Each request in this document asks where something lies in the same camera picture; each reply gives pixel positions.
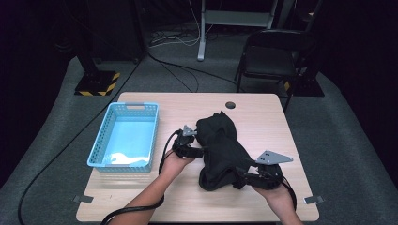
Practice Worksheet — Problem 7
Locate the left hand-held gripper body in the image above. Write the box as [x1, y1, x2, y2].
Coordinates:
[171, 125, 199, 158]

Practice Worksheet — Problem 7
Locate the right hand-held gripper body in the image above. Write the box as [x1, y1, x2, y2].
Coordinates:
[254, 150, 295, 190]

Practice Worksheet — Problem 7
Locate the black button shirt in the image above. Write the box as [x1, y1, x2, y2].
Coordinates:
[195, 111, 261, 192]

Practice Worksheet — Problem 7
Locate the light blue plastic basket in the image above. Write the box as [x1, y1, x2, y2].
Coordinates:
[86, 101, 160, 173]

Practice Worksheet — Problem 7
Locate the person's left hand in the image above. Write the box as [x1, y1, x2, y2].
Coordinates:
[159, 149, 195, 183]

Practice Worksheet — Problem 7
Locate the person's right hand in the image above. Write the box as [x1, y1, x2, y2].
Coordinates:
[253, 182, 297, 218]

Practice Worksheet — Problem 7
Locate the grey tape piece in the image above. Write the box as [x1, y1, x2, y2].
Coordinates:
[303, 195, 325, 205]
[72, 194, 95, 204]

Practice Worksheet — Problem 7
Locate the black stand base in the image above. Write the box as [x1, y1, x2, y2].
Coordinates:
[283, 70, 325, 98]

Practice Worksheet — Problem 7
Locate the black stand with striped base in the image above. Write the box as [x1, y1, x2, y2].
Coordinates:
[69, 40, 121, 97]

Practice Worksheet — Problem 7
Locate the black folding chair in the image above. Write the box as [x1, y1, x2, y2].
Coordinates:
[234, 28, 317, 113]

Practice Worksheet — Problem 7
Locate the black equipment cabinet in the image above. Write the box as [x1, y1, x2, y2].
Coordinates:
[87, 0, 146, 62]

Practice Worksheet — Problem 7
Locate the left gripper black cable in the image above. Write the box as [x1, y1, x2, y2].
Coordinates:
[99, 128, 183, 225]

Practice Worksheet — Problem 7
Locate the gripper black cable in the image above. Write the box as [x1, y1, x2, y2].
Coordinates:
[281, 173, 299, 212]
[99, 128, 183, 225]

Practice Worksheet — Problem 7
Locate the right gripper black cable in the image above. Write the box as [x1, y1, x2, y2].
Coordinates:
[281, 173, 299, 212]

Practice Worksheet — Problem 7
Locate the thin black floor cable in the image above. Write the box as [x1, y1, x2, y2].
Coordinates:
[146, 51, 245, 94]

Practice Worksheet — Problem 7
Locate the grey metal frame stand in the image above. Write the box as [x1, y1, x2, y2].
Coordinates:
[196, 0, 280, 62]

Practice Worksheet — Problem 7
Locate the white cable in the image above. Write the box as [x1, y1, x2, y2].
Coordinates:
[148, 0, 214, 49]

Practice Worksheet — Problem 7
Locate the long black floor cable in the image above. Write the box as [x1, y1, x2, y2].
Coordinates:
[17, 52, 148, 225]

